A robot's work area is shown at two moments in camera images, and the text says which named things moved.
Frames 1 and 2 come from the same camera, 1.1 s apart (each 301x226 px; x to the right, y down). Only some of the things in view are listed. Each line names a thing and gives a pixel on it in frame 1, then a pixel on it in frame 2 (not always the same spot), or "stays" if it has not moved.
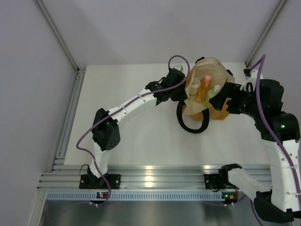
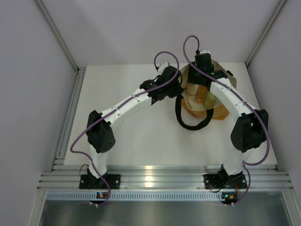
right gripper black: x=232 y=91 to x=190 y=78
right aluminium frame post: x=273 y=18 stays
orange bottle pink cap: x=203 y=88 stays
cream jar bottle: x=194 y=88 stays
